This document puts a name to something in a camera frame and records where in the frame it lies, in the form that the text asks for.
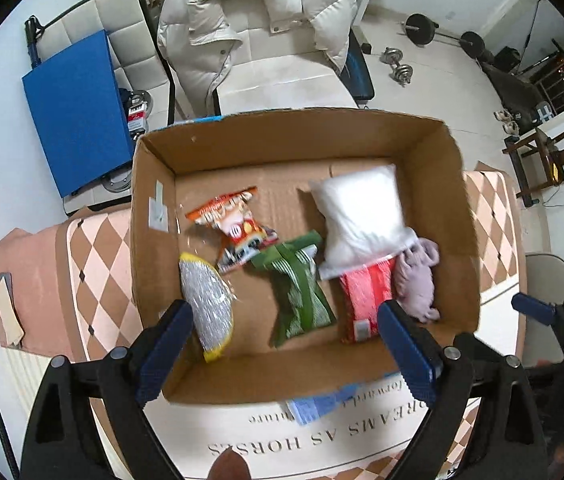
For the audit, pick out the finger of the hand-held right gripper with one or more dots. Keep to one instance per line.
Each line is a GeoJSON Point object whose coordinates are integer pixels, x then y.
{"type": "Point", "coordinates": [532, 307]}

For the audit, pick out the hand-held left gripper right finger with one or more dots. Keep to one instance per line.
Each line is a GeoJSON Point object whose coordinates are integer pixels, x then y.
{"type": "Point", "coordinates": [407, 347]}

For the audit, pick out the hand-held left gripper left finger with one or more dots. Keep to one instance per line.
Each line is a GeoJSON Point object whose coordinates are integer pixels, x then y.
{"type": "Point", "coordinates": [162, 355]}

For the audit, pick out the red towel packet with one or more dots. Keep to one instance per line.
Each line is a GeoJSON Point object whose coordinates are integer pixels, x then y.
{"type": "Point", "coordinates": [364, 295]}

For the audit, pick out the purple cloth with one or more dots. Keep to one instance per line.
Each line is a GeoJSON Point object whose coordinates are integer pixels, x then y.
{"type": "Point", "coordinates": [418, 280]}

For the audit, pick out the silver scouring pad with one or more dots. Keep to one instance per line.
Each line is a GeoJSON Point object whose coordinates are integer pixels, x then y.
{"type": "Point", "coordinates": [207, 300]}

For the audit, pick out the green striped snack packet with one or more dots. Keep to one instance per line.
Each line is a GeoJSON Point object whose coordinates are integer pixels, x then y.
{"type": "Point", "coordinates": [297, 290]}

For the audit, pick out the white pillow bag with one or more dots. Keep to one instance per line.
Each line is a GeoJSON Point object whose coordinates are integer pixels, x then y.
{"type": "Point", "coordinates": [362, 215]}

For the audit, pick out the orange snack packet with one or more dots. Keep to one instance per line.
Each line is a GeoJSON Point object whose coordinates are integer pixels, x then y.
{"type": "Point", "coordinates": [234, 225]}

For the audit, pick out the brown cardboard box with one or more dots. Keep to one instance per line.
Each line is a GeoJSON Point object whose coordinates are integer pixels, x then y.
{"type": "Point", "coordinates": [282, 185]}

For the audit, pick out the white round chair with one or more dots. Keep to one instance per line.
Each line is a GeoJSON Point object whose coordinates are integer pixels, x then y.
{"type": "Point", "coordinates": [549, 285]}

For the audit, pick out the blue cloth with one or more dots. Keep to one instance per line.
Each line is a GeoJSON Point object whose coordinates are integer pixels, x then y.
{"type": "Point", "coordinates": [317, 402]}

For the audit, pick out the wooden chair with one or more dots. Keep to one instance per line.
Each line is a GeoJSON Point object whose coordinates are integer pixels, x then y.
{"type": "Point", "coordinates": [562, 155]}

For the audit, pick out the beige paper tag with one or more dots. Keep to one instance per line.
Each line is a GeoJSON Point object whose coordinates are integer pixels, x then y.
{"type": "Point", "coordinates": [8, 312]}

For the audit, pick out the pair of white shoes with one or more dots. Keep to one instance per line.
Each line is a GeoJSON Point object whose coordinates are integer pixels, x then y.
{"type": "Point", "coordinates": [506, 119]}

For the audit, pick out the black bag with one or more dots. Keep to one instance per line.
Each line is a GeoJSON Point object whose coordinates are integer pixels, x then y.
{"type": "Point", "coordinates": [509, 85]}

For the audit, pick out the red and white box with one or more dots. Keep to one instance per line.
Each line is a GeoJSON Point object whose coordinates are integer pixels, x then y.
{"type": "Point", "coordinates": [135, 117]}

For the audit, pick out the blue flat board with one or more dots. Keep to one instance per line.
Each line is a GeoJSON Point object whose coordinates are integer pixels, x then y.
{"type": "Point", "coordinates": [79, 110]}

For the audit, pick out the chrome dumbbell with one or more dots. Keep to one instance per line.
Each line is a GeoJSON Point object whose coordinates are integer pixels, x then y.
{"type": "Point", "coordinates": [403, 73]}
{"type": "Point", "coordinates": [391, 54]}

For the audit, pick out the black weight bench pad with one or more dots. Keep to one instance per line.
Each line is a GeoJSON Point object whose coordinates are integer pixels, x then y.
{"type": "Point", "coordinates": [359, 70]}

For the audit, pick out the black barbell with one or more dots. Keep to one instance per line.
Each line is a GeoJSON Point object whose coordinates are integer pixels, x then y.
{"type": "Point", "coordinates": [422, 28]}

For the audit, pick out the beige tufted chair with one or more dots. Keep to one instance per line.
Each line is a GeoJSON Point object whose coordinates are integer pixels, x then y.
{"type": "Point", "coordinates": [127, 25]}

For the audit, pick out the white puffer jacket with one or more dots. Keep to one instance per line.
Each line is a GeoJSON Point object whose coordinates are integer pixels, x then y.
{"type": "Point", "coordinates": [257, 15]}

